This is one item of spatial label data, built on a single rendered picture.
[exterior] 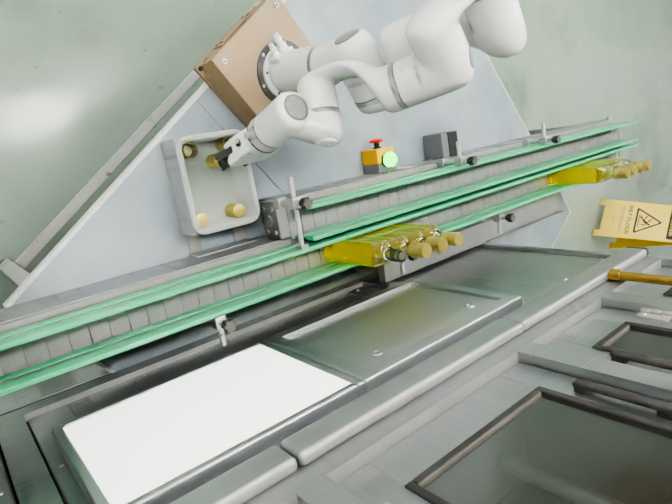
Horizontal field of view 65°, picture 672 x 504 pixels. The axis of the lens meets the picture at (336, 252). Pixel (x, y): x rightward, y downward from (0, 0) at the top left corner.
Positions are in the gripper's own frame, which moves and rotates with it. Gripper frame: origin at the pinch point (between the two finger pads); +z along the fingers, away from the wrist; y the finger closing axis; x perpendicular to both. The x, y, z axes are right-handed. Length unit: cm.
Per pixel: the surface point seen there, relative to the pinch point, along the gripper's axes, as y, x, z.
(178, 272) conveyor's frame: -18.5, -20.0, 6.4
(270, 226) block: 7.5, -15.9, 8.1
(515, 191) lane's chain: 107, -28, 9
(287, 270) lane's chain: 8.2, -27.5, 8.5
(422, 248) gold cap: 27.1, -32.7, -19.2
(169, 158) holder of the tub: -10.7, 5.5, 9.4
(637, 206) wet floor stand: 350, -71, 86
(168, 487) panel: -42, -49, -31
